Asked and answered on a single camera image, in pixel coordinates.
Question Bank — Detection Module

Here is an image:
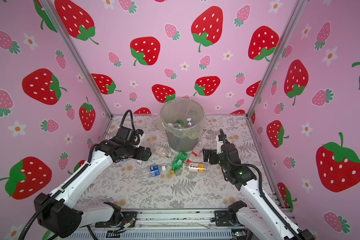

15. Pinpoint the white bottle red cap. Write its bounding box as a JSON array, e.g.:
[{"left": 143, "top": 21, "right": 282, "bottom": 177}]
[{"left": 187, "top": 138, "right": 208, "bottom": 163}]

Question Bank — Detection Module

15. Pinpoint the bottle yellow white label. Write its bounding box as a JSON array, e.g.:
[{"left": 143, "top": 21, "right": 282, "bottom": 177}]
[{"left": 183, "top": 163, "right": 207, "bottom": 173}]

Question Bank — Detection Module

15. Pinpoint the clear bottle blue label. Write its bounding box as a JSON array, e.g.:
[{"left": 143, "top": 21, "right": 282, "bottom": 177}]
[{"left": 140, "top": 165, "right": 167, "bottom": 179}]

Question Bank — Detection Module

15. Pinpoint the green bottle yellow cap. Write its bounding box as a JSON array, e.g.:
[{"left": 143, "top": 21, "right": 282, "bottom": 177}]
[{"left": 174, "top": 120, "right": 185, "bottom": 129}]

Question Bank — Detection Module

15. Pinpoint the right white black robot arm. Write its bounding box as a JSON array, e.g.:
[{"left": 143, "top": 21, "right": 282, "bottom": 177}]
[{"left": 203, "top": 142, "right": 314, "bottom": 240}]

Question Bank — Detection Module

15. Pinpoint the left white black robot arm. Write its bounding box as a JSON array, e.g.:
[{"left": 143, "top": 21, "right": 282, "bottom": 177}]
[{"left": 19, "top": 138, "right": 152, "bottom": 240}]

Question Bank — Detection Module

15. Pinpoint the grey mesh waste bin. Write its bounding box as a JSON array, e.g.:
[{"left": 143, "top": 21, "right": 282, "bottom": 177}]
[{"left": 158, "top": 99, "right": 206, "bottom": 152}]

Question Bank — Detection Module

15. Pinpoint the clear bottle white green label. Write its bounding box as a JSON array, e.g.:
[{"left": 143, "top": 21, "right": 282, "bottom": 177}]
[{"left": 152, "top": 145, "right": 176, "bottom": 160}]

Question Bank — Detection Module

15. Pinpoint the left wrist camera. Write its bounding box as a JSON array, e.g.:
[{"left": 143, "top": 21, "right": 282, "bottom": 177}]
[{"left": 116, "top": 126, "right": 144, "bottom": 146}]

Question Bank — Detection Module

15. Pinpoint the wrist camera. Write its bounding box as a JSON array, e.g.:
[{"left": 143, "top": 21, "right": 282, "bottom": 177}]
[
  {"left": 216, "top": 134, "right": 226, "bottom": 155},
  {"left": 116, "top": 126, "right": 144, "bottom": 146}
]

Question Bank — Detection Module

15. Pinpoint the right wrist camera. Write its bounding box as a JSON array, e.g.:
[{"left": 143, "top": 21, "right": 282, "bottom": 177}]
[{"left": 216, "top": 134, "right": 226, "bottom": 155}]

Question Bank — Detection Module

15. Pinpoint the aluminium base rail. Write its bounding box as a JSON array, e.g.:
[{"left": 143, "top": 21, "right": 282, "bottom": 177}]
[{"left": 68, "top": 208, "right": 278, "bottom": 240}]

